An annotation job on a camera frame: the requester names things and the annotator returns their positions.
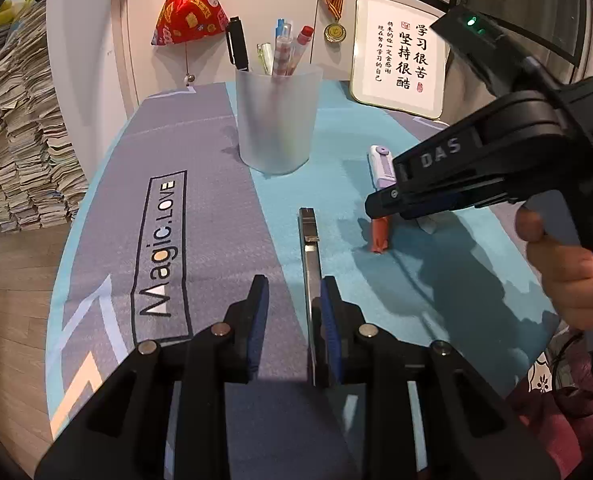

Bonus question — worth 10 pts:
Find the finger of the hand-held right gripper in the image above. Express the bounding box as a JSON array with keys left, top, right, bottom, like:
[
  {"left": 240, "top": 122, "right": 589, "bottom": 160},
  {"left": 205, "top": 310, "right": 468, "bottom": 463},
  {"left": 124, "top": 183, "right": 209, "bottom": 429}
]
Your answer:
[{"left": 365, "top": 178, "right": 523, "bottom": 222}]

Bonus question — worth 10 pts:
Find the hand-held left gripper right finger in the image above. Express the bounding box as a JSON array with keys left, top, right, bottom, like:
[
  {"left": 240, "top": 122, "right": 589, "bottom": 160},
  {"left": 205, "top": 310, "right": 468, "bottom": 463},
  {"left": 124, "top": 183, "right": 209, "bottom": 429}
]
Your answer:
[{"left": 320, "top": 275, "right": 568, "bottom": 480}]

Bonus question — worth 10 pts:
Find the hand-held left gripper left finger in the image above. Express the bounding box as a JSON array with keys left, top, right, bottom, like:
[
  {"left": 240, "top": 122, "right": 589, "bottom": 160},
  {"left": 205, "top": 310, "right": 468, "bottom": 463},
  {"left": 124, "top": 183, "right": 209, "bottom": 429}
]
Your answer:
[{"left": 35, "top": 275, "right": 270, "bottom": 480}]

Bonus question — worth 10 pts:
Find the orange marker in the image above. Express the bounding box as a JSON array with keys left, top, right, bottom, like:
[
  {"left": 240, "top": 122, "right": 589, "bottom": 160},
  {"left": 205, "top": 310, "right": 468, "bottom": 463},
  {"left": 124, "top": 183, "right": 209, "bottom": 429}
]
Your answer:
[{"left": 369, "top": 214, "right": 393, "bottom": 255}]

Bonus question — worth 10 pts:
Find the translucent pen cup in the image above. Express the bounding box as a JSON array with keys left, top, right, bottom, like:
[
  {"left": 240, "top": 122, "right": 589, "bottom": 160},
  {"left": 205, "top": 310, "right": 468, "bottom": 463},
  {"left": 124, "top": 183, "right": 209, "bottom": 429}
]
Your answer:
[{"left": 234, "top": 63, "right": 324, "bottom": 176}]

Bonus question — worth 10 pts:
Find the person's right hand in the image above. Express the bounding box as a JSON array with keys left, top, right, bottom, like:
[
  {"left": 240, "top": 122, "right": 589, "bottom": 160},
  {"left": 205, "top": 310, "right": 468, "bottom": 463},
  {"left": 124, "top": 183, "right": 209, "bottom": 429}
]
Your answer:
[{"left": 515, "top": 208, "right": 593, "bottom": 331}]

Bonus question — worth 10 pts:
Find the purple white correction tape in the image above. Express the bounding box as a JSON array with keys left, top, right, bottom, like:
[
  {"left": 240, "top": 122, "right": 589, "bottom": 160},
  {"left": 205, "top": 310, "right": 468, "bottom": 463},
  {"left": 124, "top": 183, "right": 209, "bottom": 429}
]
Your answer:
[{"left": 367, "top": 143, "right": 398, "bottom": 192}]

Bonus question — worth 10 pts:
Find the gold framed calligraphy sign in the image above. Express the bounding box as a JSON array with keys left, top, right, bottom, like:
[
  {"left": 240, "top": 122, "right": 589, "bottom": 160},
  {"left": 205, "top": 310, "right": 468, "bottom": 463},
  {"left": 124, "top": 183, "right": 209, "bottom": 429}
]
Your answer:
[{"left": 349, "top": 0, "right": 453, "bottom": 120}]

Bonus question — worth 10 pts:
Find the blue grey printed table mat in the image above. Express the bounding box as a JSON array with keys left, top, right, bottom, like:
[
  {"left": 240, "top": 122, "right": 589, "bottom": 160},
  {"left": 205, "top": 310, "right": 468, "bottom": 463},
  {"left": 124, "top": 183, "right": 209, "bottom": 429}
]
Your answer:
[{"left": 48, "top": 79, "right": 563, "bottom": 442}]

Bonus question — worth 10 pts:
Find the gold medal with striped ribbon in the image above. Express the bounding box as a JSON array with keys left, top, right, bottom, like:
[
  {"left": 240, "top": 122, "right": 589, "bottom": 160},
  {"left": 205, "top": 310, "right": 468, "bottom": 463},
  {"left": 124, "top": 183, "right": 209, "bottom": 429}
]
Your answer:
[{"left": 317, "top": 0, "right": 350, "bottom": 44}]

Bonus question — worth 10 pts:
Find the red checkered pen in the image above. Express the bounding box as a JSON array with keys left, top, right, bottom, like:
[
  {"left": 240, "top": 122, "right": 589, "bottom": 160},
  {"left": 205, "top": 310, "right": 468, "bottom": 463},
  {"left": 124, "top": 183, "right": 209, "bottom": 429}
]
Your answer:
[{"left": 272, "top": 22, "right": 294, "bottom": 77}]

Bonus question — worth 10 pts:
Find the red capped pen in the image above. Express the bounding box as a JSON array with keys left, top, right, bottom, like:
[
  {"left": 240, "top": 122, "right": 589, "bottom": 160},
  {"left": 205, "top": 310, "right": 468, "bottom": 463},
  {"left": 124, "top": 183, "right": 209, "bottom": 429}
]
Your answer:
[{"left": 287, "top": 24, "right": 316, "bottom": 76}]

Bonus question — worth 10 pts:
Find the white floral cloth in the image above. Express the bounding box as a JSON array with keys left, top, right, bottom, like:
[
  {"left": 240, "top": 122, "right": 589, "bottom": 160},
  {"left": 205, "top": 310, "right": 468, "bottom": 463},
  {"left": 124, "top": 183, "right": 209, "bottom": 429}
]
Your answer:
[{"left": 525, "top": 354, "right": 558, "bottom": 394}]

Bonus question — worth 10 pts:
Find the green pen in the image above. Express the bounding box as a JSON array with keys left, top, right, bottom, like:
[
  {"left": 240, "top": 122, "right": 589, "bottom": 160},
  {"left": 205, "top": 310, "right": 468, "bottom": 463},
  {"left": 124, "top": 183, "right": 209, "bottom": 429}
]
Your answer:
[{"left": 256, "top": 42, "right": 275, "bottom": 76}]

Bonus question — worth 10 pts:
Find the black pen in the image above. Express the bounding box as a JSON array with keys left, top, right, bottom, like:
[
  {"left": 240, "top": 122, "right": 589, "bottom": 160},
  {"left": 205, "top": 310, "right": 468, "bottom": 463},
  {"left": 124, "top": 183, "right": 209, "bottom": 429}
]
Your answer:
[{"left": 225, "top": 16, "right": 252, "bottom": 74}]

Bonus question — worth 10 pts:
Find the maroon clothing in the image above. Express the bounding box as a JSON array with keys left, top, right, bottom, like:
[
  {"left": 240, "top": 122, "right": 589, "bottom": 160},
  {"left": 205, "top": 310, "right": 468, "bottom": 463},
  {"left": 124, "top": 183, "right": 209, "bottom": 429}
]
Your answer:
[{"left": 505, "top": 344, "right": 593, "bottom": 480}]

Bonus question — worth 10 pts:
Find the red pyramid hanging ornament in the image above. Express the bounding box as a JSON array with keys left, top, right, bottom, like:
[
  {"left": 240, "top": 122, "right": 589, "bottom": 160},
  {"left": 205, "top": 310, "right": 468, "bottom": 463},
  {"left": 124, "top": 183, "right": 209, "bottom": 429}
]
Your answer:
[{"left": 150, "top": 0, "right": 230, "bottom": 86}]

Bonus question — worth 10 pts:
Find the tall pile of papers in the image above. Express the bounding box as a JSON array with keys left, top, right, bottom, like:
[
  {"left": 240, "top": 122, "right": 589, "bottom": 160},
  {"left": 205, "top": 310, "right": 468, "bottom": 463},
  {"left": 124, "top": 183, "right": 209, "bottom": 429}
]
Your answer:
[{"left": 0, "top": 0, "right": 90, "bottom": 234}]

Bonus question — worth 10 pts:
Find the black cable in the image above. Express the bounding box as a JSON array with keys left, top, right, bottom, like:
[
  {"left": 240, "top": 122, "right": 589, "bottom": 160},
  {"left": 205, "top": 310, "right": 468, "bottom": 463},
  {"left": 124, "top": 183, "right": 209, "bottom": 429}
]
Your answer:
[{"left": 549, "top": 327, "right": 593, "bottom": 396}]

